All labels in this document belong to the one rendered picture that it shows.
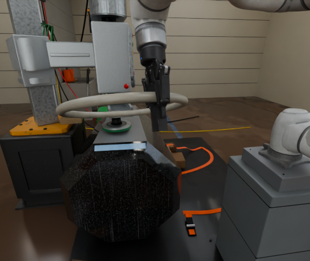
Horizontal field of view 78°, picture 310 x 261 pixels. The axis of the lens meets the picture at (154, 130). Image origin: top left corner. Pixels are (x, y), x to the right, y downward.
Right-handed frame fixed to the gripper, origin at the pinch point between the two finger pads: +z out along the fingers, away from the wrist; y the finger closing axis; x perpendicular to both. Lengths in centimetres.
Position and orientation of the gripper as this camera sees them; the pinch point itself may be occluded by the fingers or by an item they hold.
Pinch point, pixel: (159, 119)
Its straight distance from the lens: 56.4
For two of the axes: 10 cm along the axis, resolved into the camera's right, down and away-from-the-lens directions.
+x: -8.7, 0.8, -4.9
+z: 1.0, 10.0, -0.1
